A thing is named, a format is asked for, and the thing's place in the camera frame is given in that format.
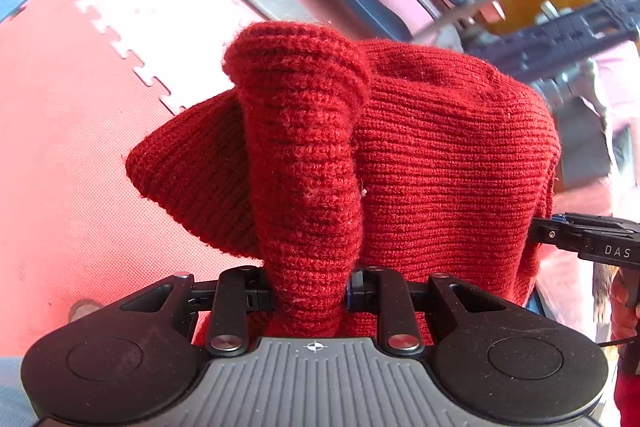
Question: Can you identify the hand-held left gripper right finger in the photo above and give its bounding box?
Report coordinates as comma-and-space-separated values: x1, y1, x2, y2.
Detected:
346, 266, 531, 355

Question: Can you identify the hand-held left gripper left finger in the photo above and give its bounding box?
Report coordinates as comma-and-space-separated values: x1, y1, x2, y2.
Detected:
115, 266, 276, 355

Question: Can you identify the red knit sweater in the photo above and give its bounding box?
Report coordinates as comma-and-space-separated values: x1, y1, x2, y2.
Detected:
125, 21, 561, 340

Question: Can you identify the person's right forearm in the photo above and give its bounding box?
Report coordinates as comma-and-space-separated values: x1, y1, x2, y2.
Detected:
614, 354, 640, 427

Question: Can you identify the person's right hand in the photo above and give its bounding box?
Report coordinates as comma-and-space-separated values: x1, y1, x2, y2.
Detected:
610, 271, 640, 333

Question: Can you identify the grey cushion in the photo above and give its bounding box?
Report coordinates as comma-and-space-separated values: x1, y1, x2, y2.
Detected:
552, 97, 631, 192

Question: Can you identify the person's bare foot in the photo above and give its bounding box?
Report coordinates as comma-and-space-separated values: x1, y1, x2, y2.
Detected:
66, 299, 105, 324

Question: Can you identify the coral pink foam mat tile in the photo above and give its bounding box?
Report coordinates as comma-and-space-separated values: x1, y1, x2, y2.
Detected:
0, 0, 281, 358

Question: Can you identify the person's light blue trouser leg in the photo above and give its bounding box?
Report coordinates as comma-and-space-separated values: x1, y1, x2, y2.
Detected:
0, 354, 36, 427

